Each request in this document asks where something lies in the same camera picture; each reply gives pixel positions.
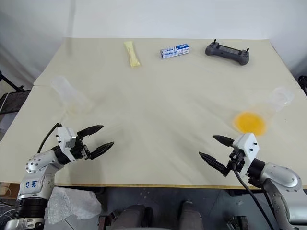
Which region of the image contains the clear cup with orange lid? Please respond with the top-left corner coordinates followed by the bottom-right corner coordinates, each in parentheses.
top-left (233, 86), bottom-right (295, 138)

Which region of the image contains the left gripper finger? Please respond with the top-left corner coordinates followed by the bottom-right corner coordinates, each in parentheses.
top-left (89, 141), bottom-right (115, 160)
top-left (76, 125), bottom-right (105, 140)

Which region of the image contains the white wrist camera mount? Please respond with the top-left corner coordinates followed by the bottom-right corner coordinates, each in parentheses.
top-left (56, 126), bottom-right (78, 162)
top-left (233, 132), bottom-right (261, 177)

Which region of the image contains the clear plastic cup left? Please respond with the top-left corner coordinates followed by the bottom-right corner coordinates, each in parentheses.
top-left (49, 75), bottom-right (93, 115)

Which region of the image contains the dark rounded shape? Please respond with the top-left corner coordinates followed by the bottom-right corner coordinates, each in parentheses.
top-left (112, 203), bottom-right (154, 230)
top-left (178, 200), bottom-right (205, 230)

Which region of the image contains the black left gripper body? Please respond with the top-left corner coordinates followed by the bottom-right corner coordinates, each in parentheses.
top-left (71, 136), bottom-right (94, 161)

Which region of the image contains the black fabric bag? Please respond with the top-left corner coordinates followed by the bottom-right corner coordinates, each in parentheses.
top-left (0, 89), bottom-right (31, 115)

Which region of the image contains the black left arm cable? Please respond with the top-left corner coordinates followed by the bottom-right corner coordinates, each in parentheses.
top-left (36, 122), bottom-right (62, 154)

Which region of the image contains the dark grey remote controller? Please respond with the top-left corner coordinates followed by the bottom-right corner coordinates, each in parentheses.
top-left (204, 38), bottom-right (251, 67)

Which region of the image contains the yellow plastic packet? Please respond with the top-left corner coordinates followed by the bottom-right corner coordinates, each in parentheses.
top-left (123, 41), bottom-right (143, 69)

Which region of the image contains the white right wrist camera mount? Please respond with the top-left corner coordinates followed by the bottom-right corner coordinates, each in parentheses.
top-left (233, 132), bottom-right (261, 177)

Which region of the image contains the crumpled clear plastic wrap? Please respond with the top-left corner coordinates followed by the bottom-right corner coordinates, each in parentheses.
top-left (46, 186), bottom-right (103, 224)

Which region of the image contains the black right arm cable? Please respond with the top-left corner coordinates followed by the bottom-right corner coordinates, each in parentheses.
top-left (231, 163), bottom-right (276, 230)

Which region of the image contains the black equipment piece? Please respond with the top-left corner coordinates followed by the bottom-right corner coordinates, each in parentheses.
top-left (298, 75), bottom-right (307, 97)

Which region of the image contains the blue and white box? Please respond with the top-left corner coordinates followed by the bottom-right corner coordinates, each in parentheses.
top-left (160, 43), bottom-right (190, 60)

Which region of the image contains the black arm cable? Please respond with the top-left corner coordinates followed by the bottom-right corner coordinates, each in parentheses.
top-left (231, 163), bottom-right (276, 230)
top-left (36, 122), bottom-right (62, 154)

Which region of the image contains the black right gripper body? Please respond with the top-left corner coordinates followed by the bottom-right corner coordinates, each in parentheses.
top-left (224, 145), bottom-right (246, 178)

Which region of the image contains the black tripod stand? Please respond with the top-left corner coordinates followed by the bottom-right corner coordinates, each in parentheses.
top-left (0, 69), bottom-right (25, 92)

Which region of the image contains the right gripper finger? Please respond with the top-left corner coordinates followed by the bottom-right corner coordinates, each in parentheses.
top-left (212, 134), bottom-right (234, 148)
top-left (199, 151), bottom-right (227, 178)

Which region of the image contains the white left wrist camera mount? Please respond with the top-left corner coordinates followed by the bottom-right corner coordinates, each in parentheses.
top-left (56, 126), bottom-right (78, 162)

